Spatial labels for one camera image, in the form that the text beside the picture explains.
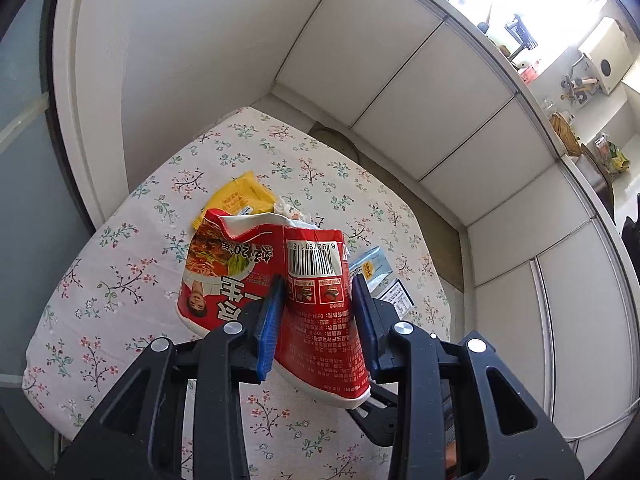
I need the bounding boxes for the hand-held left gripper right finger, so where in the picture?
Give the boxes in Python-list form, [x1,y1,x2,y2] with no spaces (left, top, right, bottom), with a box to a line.
[350,272,586,480]

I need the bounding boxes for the red instant noodle bag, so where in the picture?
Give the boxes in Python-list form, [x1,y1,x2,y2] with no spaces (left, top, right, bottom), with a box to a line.
[175,208,372,410]

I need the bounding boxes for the kitchen sink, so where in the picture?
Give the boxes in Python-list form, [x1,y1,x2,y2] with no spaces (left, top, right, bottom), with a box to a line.
[580,145,616,221]

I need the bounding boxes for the dark blue small box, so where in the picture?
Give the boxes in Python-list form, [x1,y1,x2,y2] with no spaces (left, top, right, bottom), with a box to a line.
[372,280,413,318]

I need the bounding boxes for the floral tablecloth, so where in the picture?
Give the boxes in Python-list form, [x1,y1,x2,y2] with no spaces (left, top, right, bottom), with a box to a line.
[21,106,453,480]

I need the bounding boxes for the white kitchen base cabinets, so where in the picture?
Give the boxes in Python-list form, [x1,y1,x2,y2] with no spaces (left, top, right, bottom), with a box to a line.
[275,0,636,466]

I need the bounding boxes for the white wall water heater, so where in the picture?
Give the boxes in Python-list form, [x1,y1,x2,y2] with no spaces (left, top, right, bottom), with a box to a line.
[578,16,632,96]

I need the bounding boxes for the blue-grey drink carton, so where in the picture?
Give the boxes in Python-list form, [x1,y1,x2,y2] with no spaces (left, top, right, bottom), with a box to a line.
[347,246,393,301]

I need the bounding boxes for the green yellow snack bags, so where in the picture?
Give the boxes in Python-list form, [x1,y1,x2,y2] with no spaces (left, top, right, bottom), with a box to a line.
[594,133,631,175]

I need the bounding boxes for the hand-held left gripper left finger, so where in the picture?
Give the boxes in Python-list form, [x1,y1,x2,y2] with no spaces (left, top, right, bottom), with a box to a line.
[52,274,286,480]

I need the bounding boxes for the yellow snack packet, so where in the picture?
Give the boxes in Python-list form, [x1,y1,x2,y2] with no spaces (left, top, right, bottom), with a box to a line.
[192,171,277,231]

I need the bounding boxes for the woven basket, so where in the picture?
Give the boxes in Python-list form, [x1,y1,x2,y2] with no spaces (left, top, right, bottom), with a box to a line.
[549,111,583,157]

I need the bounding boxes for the black dish rack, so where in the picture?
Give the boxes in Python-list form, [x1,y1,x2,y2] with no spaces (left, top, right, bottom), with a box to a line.
[502,12,541,53]

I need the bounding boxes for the glass sliding door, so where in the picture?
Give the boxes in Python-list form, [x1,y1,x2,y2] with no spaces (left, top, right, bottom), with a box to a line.
[0,0,96,461]

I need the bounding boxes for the wooden rolling pin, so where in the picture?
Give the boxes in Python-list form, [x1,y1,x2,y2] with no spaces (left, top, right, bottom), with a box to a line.
[560,76,598,103]

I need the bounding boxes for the round floor mat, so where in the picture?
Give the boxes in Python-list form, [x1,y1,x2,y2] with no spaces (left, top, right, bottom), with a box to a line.
[311,124,362,163]

